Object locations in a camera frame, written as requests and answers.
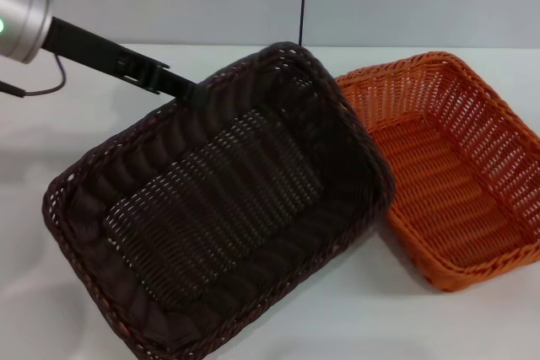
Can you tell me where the grey wrist cable with plug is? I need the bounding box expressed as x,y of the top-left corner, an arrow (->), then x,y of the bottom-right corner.
0,54 -> 68,99

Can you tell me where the dark brown wicker basket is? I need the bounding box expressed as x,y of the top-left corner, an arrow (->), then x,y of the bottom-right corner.
40,40 -> 396,360

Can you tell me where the orange wicker basket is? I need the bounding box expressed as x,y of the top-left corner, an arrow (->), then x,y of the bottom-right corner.
333,51 -> 540,293

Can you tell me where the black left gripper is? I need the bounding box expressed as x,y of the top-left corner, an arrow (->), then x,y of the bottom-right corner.
40,16 -> 198,102

